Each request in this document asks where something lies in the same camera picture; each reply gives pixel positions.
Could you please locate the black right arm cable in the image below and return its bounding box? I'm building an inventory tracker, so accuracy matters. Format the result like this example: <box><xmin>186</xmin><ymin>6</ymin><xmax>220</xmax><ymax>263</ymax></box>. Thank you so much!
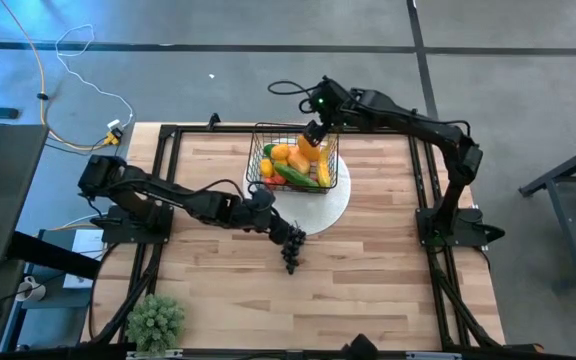
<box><xmin>267</xmin><ymin>79</ymin><xmax>320</xmax><ymax>114</ymax></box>

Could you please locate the green plant in white pot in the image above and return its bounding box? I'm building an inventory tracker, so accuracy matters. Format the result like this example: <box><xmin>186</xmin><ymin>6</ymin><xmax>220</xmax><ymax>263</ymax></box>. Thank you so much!
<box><xmin>125</xmin><ymin>293</ymin><xmax>187</xmax><ymax>356</ymax></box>

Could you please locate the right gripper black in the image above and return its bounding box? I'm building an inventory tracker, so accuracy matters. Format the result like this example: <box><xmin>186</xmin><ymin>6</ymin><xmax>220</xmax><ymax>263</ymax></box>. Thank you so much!
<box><xmin>301</xmin><ymin>75</ymin><xmax>355</xmax><ymax>148</ymax></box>

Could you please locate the yellow-orange mango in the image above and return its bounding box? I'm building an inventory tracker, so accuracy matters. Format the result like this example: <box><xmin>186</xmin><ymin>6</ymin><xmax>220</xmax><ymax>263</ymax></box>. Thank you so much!
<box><xmin>296</xmin><ymin>134</ymin><xmax>322</xmax><ymax>162</ymax></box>

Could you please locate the grey desk with black legs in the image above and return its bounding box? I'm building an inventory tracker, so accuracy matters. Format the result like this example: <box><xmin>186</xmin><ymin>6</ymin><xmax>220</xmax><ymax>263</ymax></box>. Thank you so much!
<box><xmin>517</xmin><ymin>134</ymin><xmax>576</xmax><ymax>292</ymax></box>

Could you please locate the large yellow lemon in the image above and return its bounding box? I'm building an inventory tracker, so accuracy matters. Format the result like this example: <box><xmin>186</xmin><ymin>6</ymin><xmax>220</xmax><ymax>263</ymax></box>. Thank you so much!
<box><xmin>270</xmin><ymin>143</ymin><xmax>292</xmax><ymax>162</ymax></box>

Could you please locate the white mug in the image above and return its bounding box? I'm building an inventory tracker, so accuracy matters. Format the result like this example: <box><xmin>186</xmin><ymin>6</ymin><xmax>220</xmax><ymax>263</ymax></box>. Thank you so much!
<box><xmin>15</xmin><ymin>275</ymin><xmax>47</xmax><ymax>303</ymax></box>

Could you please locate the dark purple grape bunch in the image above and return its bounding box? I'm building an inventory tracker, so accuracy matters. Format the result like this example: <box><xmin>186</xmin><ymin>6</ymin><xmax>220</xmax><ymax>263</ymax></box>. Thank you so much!
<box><xmin>280</xmin><ymin>224</ymin><xmax>308</xmax><ymax>276</ymax></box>

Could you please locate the white floor cable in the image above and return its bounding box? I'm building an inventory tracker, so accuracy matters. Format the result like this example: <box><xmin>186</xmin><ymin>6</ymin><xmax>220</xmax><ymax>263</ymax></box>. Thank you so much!
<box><xmin>55</xmin><ymin>23</ymin><xmax>136</xmax><ymax>129</ymax></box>

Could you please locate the white and yellow power plug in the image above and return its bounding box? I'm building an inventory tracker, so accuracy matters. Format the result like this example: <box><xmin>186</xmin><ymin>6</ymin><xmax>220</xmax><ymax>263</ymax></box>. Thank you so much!
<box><xmin>101</xmin><ymin>118</ymin><xmax>126</xmax><ymax>147</ymax></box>

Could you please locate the green cucumber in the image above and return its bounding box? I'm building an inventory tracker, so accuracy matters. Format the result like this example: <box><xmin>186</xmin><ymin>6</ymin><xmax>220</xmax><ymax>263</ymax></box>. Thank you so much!
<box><xmin>273</xmin><ymin>161</ymin><xmax>321</xmax><ymax>190</ymax></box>

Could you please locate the dark side desk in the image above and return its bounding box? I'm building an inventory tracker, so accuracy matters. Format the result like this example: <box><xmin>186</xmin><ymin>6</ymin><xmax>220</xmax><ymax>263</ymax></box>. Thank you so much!
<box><xmin>0</xmin><ymin>124</ymin><xmax>50</xmax><ymax>269</ymax></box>

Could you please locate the black wire basket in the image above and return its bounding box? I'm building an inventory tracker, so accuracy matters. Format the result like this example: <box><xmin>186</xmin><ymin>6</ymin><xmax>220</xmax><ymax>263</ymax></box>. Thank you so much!
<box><xmin>245</xmin><ymin>122</ymin><xmax>342</xmax><ymax>195</ymax></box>

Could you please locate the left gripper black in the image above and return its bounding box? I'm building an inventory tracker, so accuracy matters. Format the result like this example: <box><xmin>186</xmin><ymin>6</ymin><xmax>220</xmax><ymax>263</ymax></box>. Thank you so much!
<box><xmin>237</xmin><ymin>187</ymin><xmax>298</xmax><ymax>247</ymax></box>

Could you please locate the white round plate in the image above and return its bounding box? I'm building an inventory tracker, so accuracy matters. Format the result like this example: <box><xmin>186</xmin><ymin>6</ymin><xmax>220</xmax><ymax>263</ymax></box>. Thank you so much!
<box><xmin>241</xmin><ymin>154</ymin><xmax>353</xmax><ymax>236</ymax></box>

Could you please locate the pale orange fruit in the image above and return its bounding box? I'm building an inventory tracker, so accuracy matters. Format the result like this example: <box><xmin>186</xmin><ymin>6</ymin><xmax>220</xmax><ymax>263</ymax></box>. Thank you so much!
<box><xmin>287</xmin><ymin>149</ymin><xmax>312</xmax><ymax>175</ymax></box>

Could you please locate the yellow floor cable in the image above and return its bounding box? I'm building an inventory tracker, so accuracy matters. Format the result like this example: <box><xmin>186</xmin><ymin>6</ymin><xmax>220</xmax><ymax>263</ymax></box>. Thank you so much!
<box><xmin>0</xmin><ymin>0</ymin><xmax>120</xmax><ymax>152</ymax></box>

